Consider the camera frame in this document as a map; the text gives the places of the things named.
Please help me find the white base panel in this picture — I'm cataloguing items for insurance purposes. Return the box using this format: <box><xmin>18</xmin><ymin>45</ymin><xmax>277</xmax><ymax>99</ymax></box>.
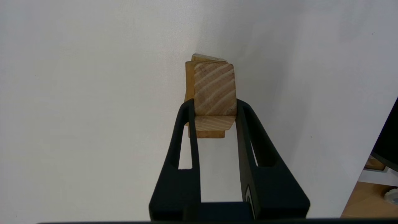
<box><xmin>358</xmin><ymin>166</ymin><xmax>398</xmax><ymax>188</ymax></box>

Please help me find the black robot torso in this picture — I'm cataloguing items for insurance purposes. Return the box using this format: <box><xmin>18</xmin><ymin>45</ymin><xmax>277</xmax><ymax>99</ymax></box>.
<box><xmin>371</xmin><ymin>97</ymin><xmax>398</xmax><ymax>172</ymax></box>

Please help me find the rectangular wooden building block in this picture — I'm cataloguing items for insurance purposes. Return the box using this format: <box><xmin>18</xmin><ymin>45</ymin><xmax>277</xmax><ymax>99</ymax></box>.
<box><xmin>185</xmin><ymin>61</ymin><xmax>226</xmax><ymax>139</ymax></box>

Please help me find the triangular wooden building block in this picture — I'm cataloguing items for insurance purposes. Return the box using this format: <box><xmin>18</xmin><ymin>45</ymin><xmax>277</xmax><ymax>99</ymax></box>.
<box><xmin>193</xmin><ymin>61</ymin><xmax>238</xmax><ymax>131</ymax></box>

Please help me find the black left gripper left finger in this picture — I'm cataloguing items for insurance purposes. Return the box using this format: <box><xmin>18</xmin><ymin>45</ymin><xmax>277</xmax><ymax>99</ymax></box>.
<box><xmin>149</xmin><ymin>98</ymin><xmax>202</xmax><ymax>222</ymax></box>

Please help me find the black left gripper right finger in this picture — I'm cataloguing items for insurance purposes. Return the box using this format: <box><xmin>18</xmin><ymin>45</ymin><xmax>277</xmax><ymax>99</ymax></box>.
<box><xmin>235</xmin><ymin>98</ymin><xmax>311</xmax><ymax>220</ymax></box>

